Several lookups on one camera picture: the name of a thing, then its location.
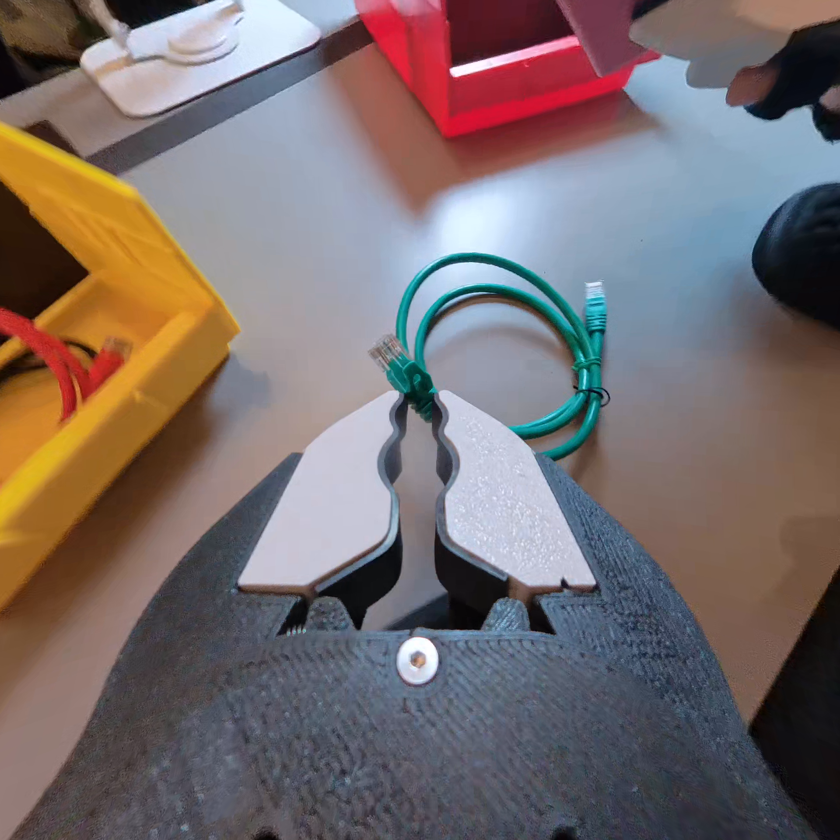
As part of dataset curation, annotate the red ethernet cable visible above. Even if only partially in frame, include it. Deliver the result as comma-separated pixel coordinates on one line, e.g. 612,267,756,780
0,308,132,421

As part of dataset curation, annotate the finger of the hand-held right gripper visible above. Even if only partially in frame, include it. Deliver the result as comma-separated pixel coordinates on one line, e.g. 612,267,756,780
629,0,788,89

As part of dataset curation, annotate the yellow plastic bin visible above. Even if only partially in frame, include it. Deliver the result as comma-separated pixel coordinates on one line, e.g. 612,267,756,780
0,121,240,611

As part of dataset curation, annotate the instruction sheet stand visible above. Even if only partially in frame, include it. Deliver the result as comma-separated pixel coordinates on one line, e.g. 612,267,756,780
80,0,322,119

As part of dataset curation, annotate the black chair armrest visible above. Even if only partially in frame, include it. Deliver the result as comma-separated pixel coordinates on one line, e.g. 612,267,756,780
751,184,840,329

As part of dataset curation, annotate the person's right hand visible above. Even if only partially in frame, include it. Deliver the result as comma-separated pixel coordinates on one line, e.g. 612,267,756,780
725,20,840,142

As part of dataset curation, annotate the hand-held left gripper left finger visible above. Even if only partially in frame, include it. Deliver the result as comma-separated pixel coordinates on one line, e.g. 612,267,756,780
238,390,404,627

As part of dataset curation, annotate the green ethernet cable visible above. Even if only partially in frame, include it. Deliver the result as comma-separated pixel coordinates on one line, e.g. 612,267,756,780
367,252,611,462

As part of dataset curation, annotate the red plastic bin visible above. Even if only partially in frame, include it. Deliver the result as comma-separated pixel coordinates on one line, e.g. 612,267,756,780
354,0,660,139

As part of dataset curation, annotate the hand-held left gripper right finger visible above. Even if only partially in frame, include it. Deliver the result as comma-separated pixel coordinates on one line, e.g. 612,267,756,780
434,390,599,615

